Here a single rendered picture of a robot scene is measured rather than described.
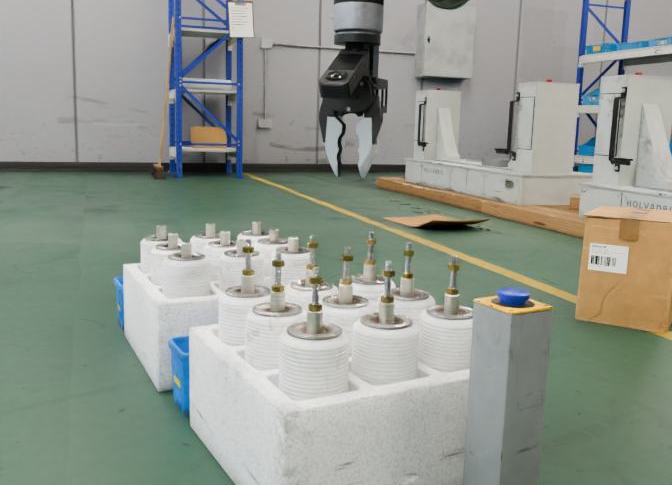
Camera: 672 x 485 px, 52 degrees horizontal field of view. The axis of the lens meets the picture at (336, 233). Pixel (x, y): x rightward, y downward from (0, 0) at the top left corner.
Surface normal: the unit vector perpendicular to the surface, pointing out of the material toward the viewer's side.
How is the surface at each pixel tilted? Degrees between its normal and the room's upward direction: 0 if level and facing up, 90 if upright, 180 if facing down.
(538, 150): 90
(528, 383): 90
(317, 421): 90
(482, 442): 90
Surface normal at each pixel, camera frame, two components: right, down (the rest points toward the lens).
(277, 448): -0.87, 0.05
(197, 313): 0.44, 0.15
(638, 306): -0.51, 0.10
